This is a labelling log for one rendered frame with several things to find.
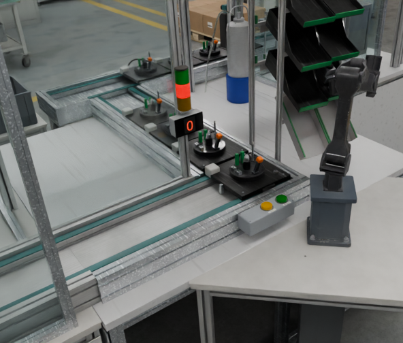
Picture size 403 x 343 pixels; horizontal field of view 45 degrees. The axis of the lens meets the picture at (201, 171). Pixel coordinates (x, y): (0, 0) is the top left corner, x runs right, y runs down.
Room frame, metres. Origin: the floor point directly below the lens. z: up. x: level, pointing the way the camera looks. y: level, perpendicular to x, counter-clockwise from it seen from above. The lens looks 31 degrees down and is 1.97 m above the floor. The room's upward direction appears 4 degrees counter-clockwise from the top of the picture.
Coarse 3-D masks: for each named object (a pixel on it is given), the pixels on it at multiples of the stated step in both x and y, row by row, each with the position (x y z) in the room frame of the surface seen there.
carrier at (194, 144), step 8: (200, 136) 1.85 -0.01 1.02; (208, 136) 1.82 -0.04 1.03; (224, 136) 1.93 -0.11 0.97; (192, 144) 1.88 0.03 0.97; (200, 144) 1.83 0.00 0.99; (208, 144) 1.82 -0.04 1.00; (224, 144) 1.82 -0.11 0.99; (232, 144) 1.85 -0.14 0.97; (192, 152) 1.80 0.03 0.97; (200, 152) 1.77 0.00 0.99; (208, 152) 1.76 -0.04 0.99; (216, 152) 1.77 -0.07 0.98; (224, 152) 1.78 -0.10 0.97; (232, 152) 1.78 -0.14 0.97; (192, 160) 1.74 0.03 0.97; (200, 160) 1.73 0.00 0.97; (208, 160) 1.73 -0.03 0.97; (216, 160) 1.73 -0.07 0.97; (224, 160) 1.72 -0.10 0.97; (200, 168) 1.68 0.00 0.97
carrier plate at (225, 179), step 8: (248, 152) 1.77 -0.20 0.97; (232, 160) 1.72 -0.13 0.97; (264, 160) 1.70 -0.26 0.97; (224, 168) 1.66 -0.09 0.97; (272, 168) 1.63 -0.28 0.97; (216, 176) 1.60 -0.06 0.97; (224, 176) 1.59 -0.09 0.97; (264, 176) 1.57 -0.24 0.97; (272, 176) 1.57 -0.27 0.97; (280, 176) 1.57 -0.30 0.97; (288, 176) 1.57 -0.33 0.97; (224, 184) 1.54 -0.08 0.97; (232, 184) 1.53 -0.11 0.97; (240, 184) 1.53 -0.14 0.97; (248, 184) 1.52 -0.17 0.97; (256, 184) 1.52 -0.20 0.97; (264, 184) 1.52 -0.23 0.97; (232, 192) 1.50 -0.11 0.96; (240, 192) 1.48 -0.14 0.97; (248, 192) 1.47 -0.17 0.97; (256, 192) 1.48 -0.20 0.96
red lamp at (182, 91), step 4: (176, 84) 1.60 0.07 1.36; (184, 84) 1.59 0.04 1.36; (188, 84) 1.60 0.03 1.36; (176, 88) 1.60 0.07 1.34; (180, 88) 1.59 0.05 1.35; (184, 88) 1.59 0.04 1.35; (188, 88) 1.60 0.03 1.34; (176, 92) 1.60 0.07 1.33; (180, 92) 1.59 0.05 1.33; (184, 92) 1.59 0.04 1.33; (188, 92) 1.59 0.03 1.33; (176, 96) 1.61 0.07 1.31; (180, 96) 1.59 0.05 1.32; (184, 96) 1.59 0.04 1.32; (188, 96) 1.59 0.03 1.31
